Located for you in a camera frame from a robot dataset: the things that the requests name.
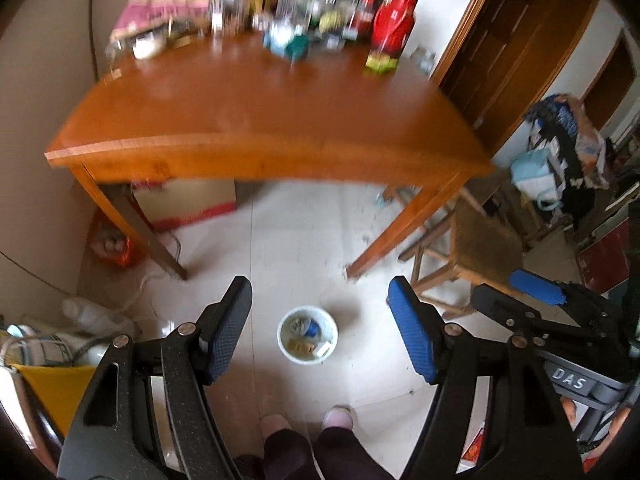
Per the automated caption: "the yellow snack wrapper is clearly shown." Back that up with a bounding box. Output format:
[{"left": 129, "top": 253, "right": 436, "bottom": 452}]
[{"left": 366, "top": 51, "right": 398, "bottom": 74}]

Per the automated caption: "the teal plastic bag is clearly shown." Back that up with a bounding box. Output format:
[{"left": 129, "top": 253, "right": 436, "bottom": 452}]
[{"left": 262, "top": 23, "right": 310, "bottom": 63}]

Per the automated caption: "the white trash bucket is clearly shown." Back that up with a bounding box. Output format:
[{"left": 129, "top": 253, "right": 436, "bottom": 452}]
[{"left": 277, "top": 306, "right": 338, "bottom": 366}]

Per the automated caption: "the person's right hand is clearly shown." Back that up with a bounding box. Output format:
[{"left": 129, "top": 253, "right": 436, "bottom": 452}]
[{"left": 560, "top": 396, "right": 631, "bottom": 472}]

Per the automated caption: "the wooden stool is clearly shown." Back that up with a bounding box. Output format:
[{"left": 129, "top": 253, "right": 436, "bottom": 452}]
[{"left": 382, "top": 184, "right": 532, "bottom": 321}]

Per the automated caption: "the pile of clothes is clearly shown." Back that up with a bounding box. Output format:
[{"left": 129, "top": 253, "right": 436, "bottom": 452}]
[{"left": 510, "top": 93, "right": 611, "bottom": 218}]

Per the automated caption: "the pink left slipper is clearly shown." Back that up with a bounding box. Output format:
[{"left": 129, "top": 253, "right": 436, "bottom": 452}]
[{"left": 259, "top": 414, "right": 291, "bottom": 440}]

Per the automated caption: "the pink slipper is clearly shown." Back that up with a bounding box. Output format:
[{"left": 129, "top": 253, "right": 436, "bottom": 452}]
[
  {"left": 259, "top": 414, "right": 291, "bottom": 440},
  {"left": 321, "top": 405, "right": 355, "bottom": 431}
]

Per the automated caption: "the pink right slipper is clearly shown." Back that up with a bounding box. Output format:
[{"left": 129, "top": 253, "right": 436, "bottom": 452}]
[{"left": 321, "top": 405, "right": 355, "bottom": 431}]

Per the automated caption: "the red plastic bag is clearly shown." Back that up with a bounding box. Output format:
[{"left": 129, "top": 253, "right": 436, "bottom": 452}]
[{"left": 87, "top": 209, "right": 145, "bottom": 270}]

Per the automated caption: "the cardboard box red stripe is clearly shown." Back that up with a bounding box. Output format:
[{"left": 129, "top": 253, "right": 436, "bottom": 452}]
[{"left": 132, "top": 179, "right": 236, "bottom": 232}]

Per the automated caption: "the brown wooden door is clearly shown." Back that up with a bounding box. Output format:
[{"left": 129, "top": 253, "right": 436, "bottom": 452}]
[{"left": 436, "top": 0, "right": 598, "bottom": 154}]

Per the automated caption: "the red thermos jug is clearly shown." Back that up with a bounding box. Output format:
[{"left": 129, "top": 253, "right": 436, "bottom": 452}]
[{"left": 371, "top": 0, "right": 419, "bottom": 58}]

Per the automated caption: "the wooden table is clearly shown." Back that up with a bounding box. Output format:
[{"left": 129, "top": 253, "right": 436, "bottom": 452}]
[{"left": 46, "top": 35, "right": 491, "bottom": 278}]

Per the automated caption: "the white round tape roll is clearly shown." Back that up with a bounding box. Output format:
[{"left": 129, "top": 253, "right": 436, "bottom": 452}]
[{"left": 131, "top": 32, "right": 167, "bottom": 61}]

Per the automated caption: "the pink paper gift bag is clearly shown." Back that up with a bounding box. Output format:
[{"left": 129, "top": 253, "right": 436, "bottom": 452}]
[{"left": 110, "top": 0, "right": 210, "bottom": 42}]

